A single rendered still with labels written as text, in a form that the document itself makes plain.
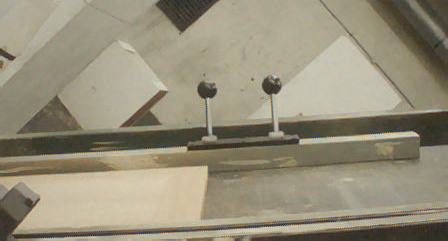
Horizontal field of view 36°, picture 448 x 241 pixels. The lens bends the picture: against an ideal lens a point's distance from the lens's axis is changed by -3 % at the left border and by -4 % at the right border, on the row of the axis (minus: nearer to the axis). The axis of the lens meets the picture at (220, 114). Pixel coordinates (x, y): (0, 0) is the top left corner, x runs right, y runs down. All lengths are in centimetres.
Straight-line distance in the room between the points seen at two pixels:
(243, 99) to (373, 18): 197
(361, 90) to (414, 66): 454
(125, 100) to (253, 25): 348
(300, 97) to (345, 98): 30
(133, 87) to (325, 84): 197
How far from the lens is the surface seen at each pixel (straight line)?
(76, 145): 155
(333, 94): 472
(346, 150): 129
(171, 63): 930
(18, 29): 132
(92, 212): 100
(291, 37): 916
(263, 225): 68
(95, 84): 616
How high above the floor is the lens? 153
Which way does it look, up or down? 5 degrees down
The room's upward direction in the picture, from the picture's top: 49 degrees clockwise
